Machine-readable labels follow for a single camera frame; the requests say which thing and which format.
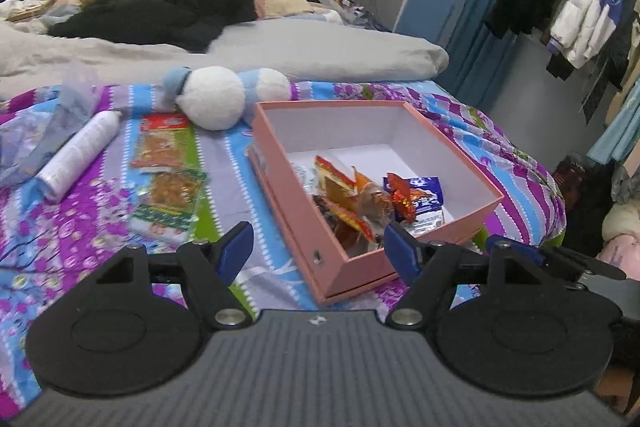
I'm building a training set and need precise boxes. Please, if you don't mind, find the beige pillow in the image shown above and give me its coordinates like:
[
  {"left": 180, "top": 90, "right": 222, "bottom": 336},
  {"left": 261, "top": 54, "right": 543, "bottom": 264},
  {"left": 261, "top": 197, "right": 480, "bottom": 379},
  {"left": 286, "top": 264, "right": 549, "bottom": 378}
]
[{"left": 249, "top": 0, "right": 316, "bottom": 18}]

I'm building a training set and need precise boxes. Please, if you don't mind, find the green label snack packet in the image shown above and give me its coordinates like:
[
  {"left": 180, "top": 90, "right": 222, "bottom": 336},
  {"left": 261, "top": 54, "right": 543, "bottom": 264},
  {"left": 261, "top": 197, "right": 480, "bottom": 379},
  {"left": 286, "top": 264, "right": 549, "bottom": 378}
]
[{"left": 126, "top": 168, "right": 209, "bottom": 244}]

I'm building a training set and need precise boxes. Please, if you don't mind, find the white puffer jacket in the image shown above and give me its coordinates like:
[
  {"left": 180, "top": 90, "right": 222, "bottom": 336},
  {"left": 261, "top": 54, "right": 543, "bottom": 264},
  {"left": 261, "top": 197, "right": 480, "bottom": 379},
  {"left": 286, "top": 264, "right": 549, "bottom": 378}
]
[{"left": 549, "top": 0, "right": 625, "bottom": 68}]

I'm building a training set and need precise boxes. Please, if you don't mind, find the grey quilt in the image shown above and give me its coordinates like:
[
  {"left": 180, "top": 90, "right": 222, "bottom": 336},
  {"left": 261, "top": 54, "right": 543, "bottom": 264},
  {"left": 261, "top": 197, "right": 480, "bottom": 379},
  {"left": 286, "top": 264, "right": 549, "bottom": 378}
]
[{"left": 0, "top": 4, "right": 451, "bottom": 104}]

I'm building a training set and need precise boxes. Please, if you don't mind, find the cream and pink cloth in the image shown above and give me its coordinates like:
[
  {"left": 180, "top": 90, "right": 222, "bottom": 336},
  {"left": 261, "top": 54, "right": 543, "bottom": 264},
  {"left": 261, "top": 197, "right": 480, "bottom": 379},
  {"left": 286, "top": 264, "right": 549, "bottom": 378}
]
[{"left": 601, "top": 201, "right": 640, "bottom": 260}]

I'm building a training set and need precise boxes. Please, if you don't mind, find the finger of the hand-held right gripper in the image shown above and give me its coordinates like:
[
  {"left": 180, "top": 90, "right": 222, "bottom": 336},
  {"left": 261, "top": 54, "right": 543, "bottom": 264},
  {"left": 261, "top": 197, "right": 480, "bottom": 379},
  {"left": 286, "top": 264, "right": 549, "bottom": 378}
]
[{"left": 492, "top": 235, "right": 627, "bottom": 282}]

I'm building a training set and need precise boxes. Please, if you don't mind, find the teal hanging garment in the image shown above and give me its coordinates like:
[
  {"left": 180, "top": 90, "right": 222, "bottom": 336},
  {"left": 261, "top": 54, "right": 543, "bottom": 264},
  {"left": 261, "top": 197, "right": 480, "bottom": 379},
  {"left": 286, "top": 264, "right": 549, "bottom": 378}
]
[{"left": 586, "top": 79, "right": 640, "bottom": 164}]

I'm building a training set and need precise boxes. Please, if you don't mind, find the black clothing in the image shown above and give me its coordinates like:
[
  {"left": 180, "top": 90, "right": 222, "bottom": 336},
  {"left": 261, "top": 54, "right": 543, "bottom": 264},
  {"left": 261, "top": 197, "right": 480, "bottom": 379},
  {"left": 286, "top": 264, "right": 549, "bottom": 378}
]
[{"left": 46, "top": 0, "right": 260, "bottom": 54}]

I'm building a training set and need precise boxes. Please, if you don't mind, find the blue board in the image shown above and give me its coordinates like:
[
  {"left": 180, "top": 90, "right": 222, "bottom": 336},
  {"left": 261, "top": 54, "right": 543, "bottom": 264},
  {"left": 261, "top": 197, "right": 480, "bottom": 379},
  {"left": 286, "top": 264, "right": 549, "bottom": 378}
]
[{"left": 394, "top": 0, "right": 457, "bottom": 48}]

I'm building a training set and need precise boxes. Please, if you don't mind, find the colourful printed bedsheet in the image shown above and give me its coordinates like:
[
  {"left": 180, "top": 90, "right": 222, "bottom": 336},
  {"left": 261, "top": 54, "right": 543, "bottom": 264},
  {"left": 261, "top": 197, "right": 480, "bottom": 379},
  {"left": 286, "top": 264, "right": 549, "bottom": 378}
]
[{"left": 0, "top": 79, "right": 567, "bottom": 410}]

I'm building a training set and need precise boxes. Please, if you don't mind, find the clear brown snack packet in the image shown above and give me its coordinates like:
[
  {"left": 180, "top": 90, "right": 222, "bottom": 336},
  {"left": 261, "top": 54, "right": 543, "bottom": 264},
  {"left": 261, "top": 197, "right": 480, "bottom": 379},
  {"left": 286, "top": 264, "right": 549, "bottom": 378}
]
[{"left": 357, "top": 182, "right": 397, "bottom": 229}]

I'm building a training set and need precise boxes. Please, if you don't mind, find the white cylindrical roll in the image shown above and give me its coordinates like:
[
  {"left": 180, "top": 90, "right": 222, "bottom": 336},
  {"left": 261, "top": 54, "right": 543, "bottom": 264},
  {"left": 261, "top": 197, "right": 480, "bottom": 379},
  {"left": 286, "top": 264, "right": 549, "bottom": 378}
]
[{"left": 34, "top": 110, "right": 124, "bottom": 204}]

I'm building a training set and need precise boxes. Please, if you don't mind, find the red flat snack packet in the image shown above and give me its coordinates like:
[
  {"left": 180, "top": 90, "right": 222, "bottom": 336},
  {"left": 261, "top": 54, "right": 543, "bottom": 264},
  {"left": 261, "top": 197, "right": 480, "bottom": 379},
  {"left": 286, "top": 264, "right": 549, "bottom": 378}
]
[{"left": 130, "top": 112, "right": 192, "bottom": 172}]

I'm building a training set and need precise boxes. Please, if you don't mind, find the orange snack packet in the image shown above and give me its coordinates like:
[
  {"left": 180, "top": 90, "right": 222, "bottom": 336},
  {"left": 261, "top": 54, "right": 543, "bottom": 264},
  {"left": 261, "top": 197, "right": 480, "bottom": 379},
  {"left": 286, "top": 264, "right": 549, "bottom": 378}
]
[{"left": 313, "top": 155, "right": 373, "bottom": 220}]

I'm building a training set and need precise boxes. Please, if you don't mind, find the pink cardboard box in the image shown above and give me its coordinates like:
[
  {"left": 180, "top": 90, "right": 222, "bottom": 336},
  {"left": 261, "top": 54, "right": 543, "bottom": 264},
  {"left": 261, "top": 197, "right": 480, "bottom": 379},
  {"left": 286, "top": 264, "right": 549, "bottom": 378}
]
[{"left": 246, "top": 100, "right": 507, "bottom": 306}]

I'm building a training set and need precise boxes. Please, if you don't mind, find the blue curtain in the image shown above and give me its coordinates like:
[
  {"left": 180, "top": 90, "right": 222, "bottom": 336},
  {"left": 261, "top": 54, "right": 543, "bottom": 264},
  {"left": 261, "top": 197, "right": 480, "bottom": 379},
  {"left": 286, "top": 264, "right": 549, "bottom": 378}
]
[{"left": 439, "top": 0, "right": 502, "bottom": 114}]

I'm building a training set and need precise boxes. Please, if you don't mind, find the clear plastic bag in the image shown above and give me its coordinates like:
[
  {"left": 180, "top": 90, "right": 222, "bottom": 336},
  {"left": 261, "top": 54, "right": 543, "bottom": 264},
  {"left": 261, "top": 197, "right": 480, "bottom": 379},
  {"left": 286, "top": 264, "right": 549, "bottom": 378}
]
[{"left": 0, "top": 69, "right": 103, "bottom": 188}]

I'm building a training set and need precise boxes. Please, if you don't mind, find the blue hanging jacket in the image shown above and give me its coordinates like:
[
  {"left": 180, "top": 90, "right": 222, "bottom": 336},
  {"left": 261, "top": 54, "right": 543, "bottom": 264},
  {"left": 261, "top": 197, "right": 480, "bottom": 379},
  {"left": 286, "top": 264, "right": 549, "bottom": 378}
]
[{"left": 599, "top": 0, "right": 635, "bottom": 60}]

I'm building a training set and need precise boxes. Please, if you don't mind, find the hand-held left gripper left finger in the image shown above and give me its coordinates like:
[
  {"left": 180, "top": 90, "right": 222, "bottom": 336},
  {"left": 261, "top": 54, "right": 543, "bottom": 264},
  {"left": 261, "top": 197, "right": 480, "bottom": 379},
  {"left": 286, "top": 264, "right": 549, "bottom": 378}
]
[{"left": 95, "top": 221, "right": 255, "bottom": 329}]

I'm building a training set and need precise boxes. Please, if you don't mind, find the dark clothes pile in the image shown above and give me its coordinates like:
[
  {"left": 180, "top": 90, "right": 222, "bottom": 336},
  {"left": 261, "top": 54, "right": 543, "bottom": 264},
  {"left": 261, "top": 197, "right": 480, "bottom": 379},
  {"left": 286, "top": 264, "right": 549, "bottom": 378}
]
[{"left": 554, "top": 151, "right": 617, "bottom": 259}]

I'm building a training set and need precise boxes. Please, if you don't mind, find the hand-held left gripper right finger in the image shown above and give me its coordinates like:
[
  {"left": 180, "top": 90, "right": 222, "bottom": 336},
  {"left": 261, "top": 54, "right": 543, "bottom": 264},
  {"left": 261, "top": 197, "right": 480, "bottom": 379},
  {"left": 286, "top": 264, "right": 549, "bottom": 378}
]
[{"left": 383, "top": 220, "right": 543, "bottom": 328}]

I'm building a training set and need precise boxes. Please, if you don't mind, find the red foil snack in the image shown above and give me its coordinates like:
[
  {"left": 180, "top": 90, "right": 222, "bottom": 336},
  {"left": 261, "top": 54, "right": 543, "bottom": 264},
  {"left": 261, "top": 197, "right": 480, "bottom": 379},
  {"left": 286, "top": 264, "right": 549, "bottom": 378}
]
[{"left": 387, "top": 173, "right": 419, "bottom": 223}]

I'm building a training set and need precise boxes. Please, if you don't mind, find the blue snack packet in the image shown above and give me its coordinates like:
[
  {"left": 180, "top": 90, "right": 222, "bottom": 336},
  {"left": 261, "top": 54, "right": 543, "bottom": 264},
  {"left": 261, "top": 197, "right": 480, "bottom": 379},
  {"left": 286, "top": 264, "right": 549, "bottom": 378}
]
[{"left": 382, "top": 175, "right": 447, "bottom": 236}]

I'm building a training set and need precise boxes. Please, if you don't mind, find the white and blue plush toy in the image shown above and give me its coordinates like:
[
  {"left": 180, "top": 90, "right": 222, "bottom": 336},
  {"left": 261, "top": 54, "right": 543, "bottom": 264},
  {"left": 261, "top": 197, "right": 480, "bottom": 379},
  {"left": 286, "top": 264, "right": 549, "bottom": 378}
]
[{"left": 160, "top": 65, "right": 294, "bottom": 132}]

